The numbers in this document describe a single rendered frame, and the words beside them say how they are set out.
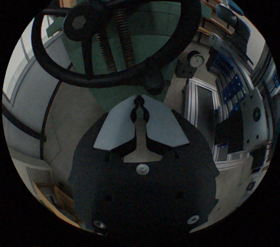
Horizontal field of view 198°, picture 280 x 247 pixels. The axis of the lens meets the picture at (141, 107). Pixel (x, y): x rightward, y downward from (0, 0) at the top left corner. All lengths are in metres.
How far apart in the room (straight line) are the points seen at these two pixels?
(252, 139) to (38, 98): 1.78
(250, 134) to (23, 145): 1.78
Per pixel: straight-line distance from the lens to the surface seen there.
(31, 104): 1.51
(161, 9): 0.31
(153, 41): 0.33
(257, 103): 0.28
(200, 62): 0.35
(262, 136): 0.25
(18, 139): 1.53
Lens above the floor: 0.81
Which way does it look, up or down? 63 degrees down
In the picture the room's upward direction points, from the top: straight up
